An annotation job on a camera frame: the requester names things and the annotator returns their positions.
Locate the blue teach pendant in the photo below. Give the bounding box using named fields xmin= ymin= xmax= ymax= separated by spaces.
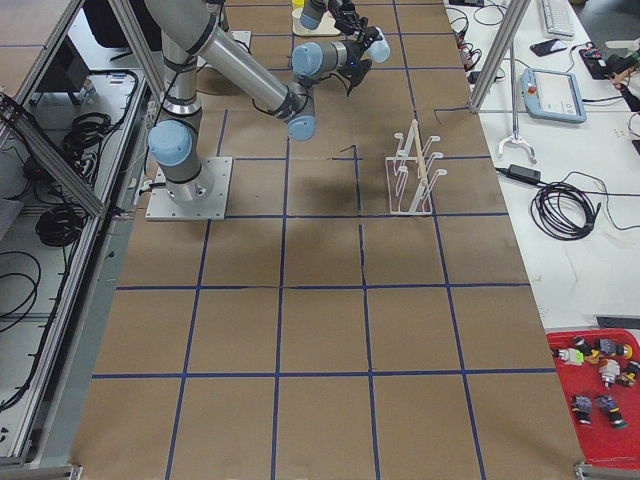
xmin=520 ymin=68 xmax=586 ymax=124

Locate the cream serving tray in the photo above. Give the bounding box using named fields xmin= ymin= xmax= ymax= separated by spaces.
xmin=292 ymin=1 xmax=341 ymax=37

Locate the light blue cup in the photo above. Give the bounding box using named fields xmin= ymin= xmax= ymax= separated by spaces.
xmin=366 ymin=27 xmax=391 ymax=64

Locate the reacher grabber tool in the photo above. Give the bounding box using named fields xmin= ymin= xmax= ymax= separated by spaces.
xmin=498 ymin=44 xmax=537 ymax=165

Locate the white keyboard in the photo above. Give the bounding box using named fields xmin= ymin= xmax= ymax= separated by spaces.
xmin=538 ymin=0 xmax=575 ymax=39

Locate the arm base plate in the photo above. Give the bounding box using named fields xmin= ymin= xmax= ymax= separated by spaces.
xmin=146 ymin=157 xmax=233 ymax=221

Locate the aluminium frame post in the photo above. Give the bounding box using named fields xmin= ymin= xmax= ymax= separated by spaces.
xmin=468 ymin=0 xmax=530 ymax=113

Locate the coiled black cable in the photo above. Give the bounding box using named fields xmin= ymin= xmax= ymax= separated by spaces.
xmin=530 ymin=181 xmax=601 ymax=243

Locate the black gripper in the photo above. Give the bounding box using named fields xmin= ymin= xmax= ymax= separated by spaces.
xmin=333 ymin=0 xmax=369 ymax=40
xmin=337 ymin=40 xmax=372 ymax=90

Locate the white wire cup rack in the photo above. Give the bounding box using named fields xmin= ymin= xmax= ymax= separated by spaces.
xmin=384 ymin=119 xmax=448 ymax=216

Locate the black smartphone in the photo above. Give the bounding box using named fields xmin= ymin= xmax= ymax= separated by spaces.
xmin=530 ymin=39 xmax=567 ymax=57

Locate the black power adapter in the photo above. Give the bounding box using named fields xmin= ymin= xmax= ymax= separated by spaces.
xmin=506 ymin=164 xmax=541 ymax=185

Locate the red parts tray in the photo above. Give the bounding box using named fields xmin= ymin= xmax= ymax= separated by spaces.
xmin=547 ymin=329 xmax=639 ymax=470

